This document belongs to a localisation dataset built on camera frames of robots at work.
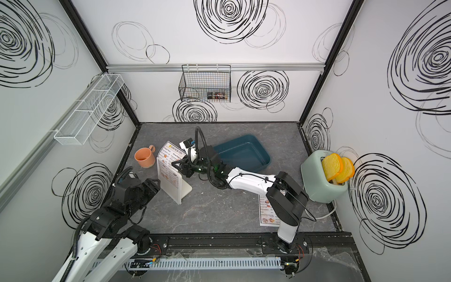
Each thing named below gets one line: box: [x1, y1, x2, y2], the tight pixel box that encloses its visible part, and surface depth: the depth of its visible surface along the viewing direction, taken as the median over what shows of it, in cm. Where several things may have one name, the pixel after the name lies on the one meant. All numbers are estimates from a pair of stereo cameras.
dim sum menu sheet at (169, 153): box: [157, 141, 187, 189], surface depth 78 cm
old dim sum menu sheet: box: [258, 194, 281, 227], surface depth 84 cm
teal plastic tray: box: [213, 133, 272, 172], surface depth 107 cm
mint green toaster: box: [300, 149, 349, 204], surface depth 79 cm
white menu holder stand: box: [156, 141, 193, 206], surface depth 79 cm
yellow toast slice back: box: [335, 156, 355, 184], surface depth 76 cm
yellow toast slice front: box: [321, 153, 344, 181], surface depth 79 cm
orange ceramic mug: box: [133, 144, 156, 169], surface depth 98 cm
